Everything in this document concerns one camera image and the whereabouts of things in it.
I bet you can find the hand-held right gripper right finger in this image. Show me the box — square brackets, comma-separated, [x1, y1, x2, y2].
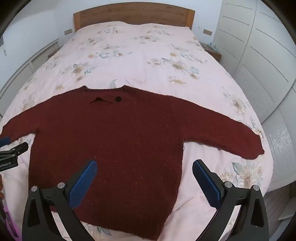
[192, 159, 270, 241]

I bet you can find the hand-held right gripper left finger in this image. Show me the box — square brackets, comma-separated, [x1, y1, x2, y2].
[22, 159, 98, 241]

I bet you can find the dark red knit sweater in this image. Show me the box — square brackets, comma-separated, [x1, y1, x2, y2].
[1, 85, 265, 240]

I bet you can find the purple garment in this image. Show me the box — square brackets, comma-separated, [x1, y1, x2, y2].
[3, 206, 19, 239]

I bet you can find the wooden nightstand with teal items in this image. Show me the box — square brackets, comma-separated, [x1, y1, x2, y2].
[199, 42, 222, 62]

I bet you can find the floral bed sheet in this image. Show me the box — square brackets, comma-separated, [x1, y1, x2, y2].
[0, 21, 271, 241]

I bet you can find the white wardrobe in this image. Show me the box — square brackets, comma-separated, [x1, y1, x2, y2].
[214, 0, 296, 193]

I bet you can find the wooden headboard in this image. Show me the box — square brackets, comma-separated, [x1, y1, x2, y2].
[73, 3, 195, 32]

